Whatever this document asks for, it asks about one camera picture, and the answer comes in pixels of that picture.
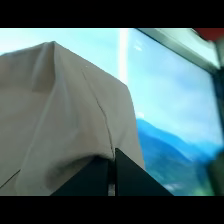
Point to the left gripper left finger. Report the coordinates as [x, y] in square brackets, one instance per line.
[90, 181]

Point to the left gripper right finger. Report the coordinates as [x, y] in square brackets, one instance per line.
[135, 181]

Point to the beige garment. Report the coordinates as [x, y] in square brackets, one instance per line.
[60, 116]

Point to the red garment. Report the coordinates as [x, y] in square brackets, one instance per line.
[210, 33]

